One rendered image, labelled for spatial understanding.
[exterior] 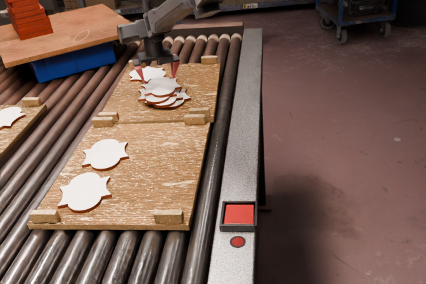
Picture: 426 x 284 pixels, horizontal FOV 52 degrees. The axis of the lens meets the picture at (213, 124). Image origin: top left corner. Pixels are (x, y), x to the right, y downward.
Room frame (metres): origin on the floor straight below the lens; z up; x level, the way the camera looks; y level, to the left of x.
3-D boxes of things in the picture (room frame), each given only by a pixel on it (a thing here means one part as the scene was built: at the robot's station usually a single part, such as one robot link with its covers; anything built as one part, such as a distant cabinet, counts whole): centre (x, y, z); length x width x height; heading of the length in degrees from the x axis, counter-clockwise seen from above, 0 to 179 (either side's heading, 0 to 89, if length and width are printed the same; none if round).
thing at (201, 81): (1.31, 0.15, 0.93); 0.41 x 0.35 x 0.02; 173
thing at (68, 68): (1.70, 0.55, 0.97); 0.31 x 0.31 x 0.10; 26
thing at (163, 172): (0.89, 0.21, 0.93); 0.41 x 0.35 x 0.02; 171
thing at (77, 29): (1.76, 0.57, 1.03); 0.50 x 0.50 x 0.02; 26
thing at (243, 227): (0.69, -0.03, 0.92); 0.08 x 0.08 x 0.02; 81
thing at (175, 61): (1.31, 0.12, 1.01); 0.07 x 0.07 x 0.09; 14
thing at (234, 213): (0.69, -0.03, 0.92); 0.06 x 0.06 x 0.01; 81
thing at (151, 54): (1.30, 0.16, 1.08); 0.10 x 0.07 x 0.07; 104
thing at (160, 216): (0.68, 0.11, 0.95); 0.06 x 0.02 x 0.03; 81
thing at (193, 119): (1.06, 0.05, 0.95); 0.06 x 0.02 x 0.03; 81
